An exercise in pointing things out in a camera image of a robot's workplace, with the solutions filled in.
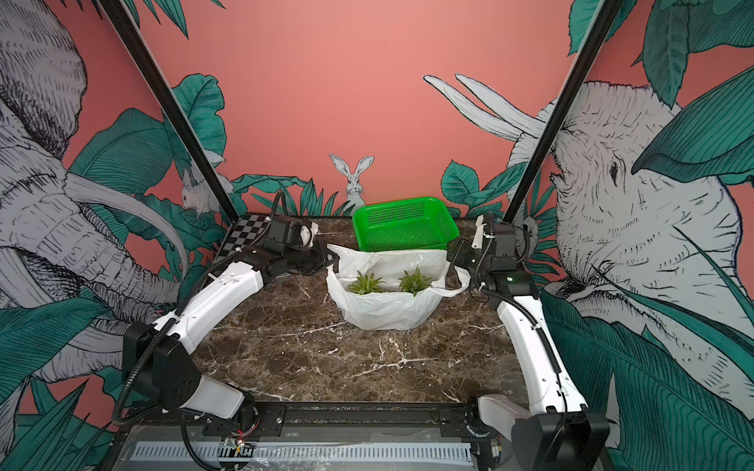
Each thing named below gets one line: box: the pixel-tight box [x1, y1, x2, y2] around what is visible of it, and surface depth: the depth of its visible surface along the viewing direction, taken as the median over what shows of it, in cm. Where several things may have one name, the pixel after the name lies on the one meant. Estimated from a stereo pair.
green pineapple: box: [398, 263, 432, 298], surface depth 81 cm
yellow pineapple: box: [346, 269, 387, 295], surface depth 80 cm
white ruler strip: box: [131, 443, 474, 465], surface depth 71 cm
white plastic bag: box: [325, 243, 472, 331], surface depth 81 cm
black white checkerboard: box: [214, 213, 271, 262], surface depth 116 cm
